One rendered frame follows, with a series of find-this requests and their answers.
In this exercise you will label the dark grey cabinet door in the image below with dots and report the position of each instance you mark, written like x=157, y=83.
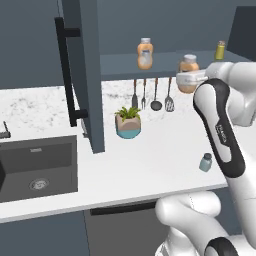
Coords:
x=243, y=30
x=90, y=73

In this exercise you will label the yellow-green shaker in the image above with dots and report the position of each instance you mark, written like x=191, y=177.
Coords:
x=220, y=51

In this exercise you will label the blue-grey shaker black cap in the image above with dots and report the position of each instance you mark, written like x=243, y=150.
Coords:
x=205, y=163

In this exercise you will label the dark grey closed wall cabinet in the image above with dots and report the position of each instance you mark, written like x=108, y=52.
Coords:
x=30, y=43

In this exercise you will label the dark grey open wall cabinet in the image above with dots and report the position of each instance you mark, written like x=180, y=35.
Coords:
x=166, y=30

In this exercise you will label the orange condiment bottle white cap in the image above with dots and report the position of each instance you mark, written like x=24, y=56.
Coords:
x=189, y=63

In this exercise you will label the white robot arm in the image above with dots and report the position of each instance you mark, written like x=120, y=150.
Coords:
x=220, y=133

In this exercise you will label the dark grey sink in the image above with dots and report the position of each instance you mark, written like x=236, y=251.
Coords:
x=40, y=166

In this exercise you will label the dark grey base cabinet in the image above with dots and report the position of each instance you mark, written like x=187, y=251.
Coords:
x=43, y=236
x=230, y=213

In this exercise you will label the potted plant beige teal pot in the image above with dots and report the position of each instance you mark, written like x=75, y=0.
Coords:
x=128, y=126

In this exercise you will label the black tap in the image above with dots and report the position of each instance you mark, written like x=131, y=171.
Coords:
x=5, y=133

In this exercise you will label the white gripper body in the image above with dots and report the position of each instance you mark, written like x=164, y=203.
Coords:
x=190, y=77

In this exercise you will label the grey dishwasher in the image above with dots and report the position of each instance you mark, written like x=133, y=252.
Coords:
x=126, y=233

